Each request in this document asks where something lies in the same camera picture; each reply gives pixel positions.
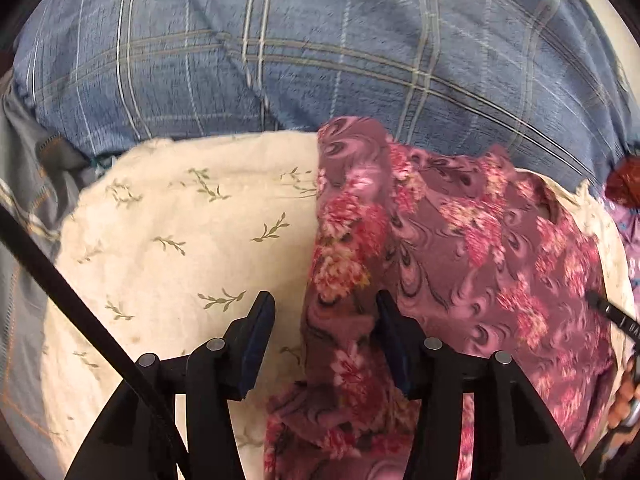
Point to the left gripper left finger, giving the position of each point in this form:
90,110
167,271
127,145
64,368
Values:
127,442

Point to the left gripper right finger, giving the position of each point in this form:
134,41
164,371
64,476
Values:
515,435

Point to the maroon floral garment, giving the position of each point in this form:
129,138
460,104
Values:
482,255

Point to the person's right hand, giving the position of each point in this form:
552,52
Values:
625,394

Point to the purple floral garment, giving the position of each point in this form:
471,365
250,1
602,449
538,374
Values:
627,221

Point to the dark red cloth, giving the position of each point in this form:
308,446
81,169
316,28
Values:
623,183

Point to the cream leaf-print blanket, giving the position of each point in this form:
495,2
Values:
174,244

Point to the grey star-print cloth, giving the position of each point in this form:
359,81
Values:
42,175

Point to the blue plaid bed sheet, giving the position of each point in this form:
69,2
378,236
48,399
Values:
538,77

